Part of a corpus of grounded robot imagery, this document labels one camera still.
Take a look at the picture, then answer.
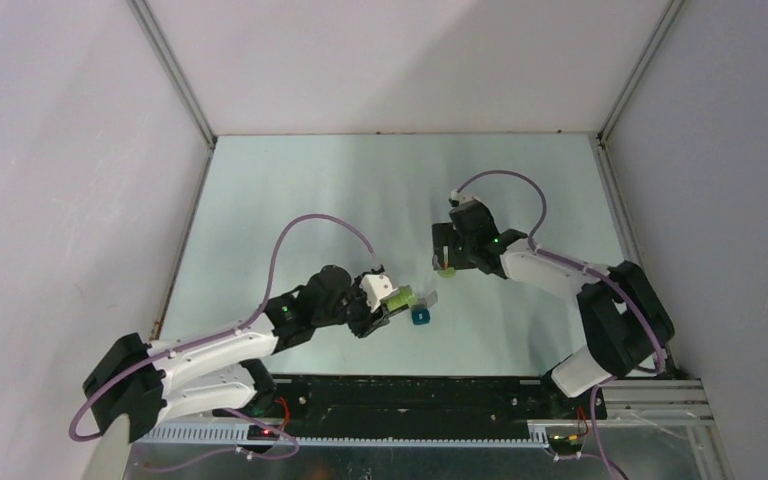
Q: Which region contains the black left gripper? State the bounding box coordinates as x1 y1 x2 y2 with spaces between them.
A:
314 272 389 338

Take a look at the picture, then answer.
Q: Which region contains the green lidded black jar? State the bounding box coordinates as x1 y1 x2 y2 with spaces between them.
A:
383 285 418 315

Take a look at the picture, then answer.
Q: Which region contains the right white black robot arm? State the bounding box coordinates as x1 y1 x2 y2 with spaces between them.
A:
432 193 675 418

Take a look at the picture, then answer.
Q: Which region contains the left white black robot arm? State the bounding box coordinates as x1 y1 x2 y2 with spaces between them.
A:
79 265 399 442

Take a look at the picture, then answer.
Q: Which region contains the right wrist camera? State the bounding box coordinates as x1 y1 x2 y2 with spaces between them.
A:
448 190 476 209

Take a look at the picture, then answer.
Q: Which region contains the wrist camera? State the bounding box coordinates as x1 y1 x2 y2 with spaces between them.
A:
448 190 476 209
359 265 399 312

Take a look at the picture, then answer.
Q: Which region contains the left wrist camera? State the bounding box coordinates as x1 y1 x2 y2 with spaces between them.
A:
359 265 399 312

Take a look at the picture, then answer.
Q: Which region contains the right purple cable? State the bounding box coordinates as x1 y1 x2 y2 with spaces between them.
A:
453 170 667 480

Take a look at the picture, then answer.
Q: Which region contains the purple cable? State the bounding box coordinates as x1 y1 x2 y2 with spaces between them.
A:
453 170 667 480
68 213 379 458

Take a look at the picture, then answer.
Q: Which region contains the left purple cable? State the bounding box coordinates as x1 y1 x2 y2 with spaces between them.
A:
68 213 379 458

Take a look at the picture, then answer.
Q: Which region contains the aluminium frame post right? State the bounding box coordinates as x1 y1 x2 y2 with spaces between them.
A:
597 0 687 145

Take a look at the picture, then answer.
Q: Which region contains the aluminium frame post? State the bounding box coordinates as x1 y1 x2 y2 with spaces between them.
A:
126 0 218 150
597 0 687 145

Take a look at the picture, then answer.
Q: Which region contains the aluminium frame post left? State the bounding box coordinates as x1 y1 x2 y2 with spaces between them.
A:
126 0 218 150

